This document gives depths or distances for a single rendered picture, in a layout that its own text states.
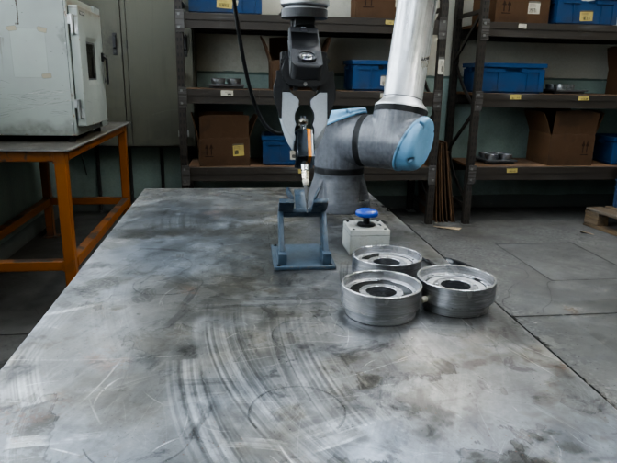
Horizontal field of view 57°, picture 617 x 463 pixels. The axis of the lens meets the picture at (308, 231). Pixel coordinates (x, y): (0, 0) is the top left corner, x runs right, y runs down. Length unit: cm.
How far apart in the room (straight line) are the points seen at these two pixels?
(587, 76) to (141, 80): 370
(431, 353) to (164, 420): 30
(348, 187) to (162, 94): 336
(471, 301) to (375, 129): 57
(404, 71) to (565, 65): 430
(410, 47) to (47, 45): 198
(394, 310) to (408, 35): 72
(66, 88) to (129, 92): 171
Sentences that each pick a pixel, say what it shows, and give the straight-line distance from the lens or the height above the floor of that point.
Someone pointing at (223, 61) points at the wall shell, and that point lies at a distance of 476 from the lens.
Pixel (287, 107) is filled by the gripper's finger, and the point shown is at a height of 105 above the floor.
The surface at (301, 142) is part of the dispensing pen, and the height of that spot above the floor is 100.
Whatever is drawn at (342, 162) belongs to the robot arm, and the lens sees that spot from 128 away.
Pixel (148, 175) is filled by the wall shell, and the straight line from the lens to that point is 487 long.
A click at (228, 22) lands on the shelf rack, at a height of 144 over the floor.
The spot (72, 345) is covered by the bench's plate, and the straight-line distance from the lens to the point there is 71.
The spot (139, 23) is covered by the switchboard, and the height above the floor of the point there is 145.
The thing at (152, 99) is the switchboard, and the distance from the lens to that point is 456.
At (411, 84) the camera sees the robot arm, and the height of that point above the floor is 109.
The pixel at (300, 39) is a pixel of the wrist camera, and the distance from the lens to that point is 88.
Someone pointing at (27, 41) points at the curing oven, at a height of 122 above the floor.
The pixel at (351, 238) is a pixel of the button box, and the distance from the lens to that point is 99.
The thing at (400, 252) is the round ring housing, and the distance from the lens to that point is 92.
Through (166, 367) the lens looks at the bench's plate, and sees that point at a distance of 64.
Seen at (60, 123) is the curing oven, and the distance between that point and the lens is 293.
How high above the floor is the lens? 110
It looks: 15 degrees down
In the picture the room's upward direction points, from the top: 1 degrees clockwise
